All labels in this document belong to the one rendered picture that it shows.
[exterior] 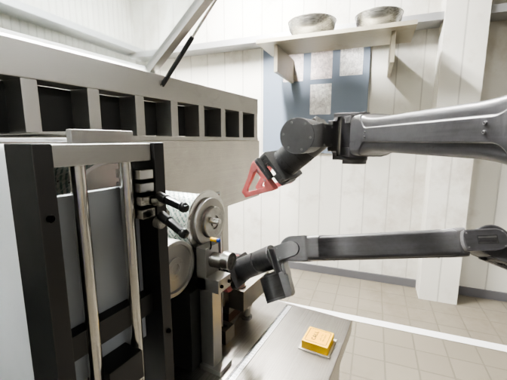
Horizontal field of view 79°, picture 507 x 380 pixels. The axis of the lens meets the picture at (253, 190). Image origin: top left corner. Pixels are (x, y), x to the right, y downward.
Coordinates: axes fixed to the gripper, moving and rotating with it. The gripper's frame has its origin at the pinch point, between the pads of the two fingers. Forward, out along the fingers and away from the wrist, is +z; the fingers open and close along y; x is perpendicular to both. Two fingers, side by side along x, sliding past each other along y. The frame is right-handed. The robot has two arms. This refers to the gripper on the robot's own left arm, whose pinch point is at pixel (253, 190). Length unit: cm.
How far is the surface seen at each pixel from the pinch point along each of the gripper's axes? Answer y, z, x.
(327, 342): 15.3, 16.8, -40.5
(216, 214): 2.2, 13.4, 1.8
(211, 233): 0.2, 16.0, -1.4
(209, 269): -3.4, 19.4, -8.0
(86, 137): -28.8, 0.8, 15.6
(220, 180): 55, 41, 23
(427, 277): 244, 40, -120
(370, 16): 204, -55, 80
